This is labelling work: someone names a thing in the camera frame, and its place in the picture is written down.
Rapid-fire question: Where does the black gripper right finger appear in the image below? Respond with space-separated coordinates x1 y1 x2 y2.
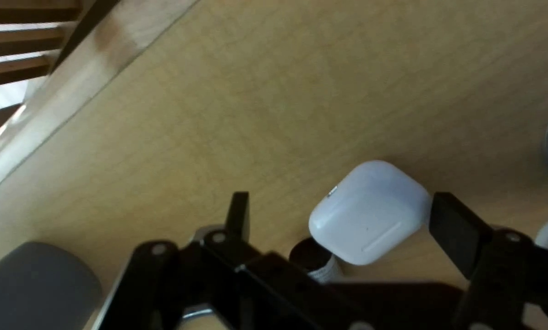
429 190 548 330

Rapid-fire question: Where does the white earbuds case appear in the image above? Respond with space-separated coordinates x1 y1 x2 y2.
306 159 434 267

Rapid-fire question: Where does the light wooden chair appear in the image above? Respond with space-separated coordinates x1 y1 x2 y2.
0 0 126 148

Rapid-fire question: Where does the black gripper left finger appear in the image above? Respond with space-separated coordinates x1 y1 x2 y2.
97 190 269 330

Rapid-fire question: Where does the grey mug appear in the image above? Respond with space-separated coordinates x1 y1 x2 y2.
0 238 104 330

